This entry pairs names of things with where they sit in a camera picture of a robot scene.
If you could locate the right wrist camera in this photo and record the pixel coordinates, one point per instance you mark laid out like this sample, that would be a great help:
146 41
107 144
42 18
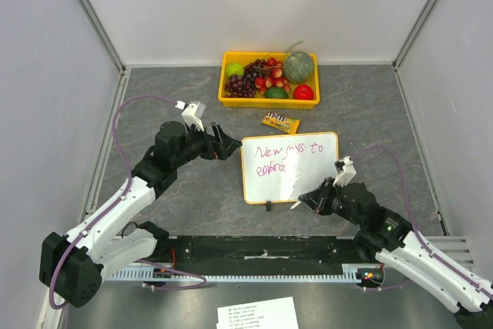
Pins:
345 171

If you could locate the grey slotted cable duct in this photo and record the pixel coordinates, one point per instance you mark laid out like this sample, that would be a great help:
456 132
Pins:
351 274

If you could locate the red tomato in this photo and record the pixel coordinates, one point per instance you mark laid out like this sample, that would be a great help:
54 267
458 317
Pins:
303 92

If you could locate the dark purple grape bunch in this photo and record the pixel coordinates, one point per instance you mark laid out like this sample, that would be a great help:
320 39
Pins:
242 86

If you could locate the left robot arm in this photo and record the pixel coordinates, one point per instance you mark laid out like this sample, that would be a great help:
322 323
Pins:
74 265

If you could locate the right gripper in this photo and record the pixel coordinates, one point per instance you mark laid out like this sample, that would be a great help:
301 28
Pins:
329 199

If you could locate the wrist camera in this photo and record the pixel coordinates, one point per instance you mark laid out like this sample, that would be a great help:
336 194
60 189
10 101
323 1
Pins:
192 113
345 171

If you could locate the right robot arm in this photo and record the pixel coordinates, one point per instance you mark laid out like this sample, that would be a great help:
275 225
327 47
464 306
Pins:
388 238

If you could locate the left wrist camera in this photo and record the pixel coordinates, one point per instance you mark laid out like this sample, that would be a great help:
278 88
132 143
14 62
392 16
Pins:
192 113

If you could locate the yellow plastic tray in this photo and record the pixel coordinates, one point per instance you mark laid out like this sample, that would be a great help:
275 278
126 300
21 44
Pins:
260 101

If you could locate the green apple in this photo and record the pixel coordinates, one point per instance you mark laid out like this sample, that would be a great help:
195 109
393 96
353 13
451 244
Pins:
234 69

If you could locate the yellow candy packet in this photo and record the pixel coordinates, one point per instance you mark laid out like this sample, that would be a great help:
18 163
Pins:
280 122

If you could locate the green avocado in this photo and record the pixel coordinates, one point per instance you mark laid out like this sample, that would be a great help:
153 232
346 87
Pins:
276 93

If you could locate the yellow framed whiteboard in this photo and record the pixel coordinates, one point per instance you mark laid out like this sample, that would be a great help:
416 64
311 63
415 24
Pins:
277 169

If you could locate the green netted melon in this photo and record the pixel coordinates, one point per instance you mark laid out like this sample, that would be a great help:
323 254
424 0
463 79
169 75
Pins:
298 65

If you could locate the red grape bunch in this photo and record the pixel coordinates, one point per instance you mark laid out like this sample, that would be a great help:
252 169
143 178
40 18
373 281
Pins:
269 73

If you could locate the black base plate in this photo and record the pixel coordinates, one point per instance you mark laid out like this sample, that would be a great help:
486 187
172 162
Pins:
259 256

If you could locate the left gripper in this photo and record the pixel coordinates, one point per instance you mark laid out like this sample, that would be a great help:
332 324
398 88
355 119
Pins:
224 146

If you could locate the white printed paper sheet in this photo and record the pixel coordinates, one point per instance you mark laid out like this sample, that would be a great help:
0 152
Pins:
276 313

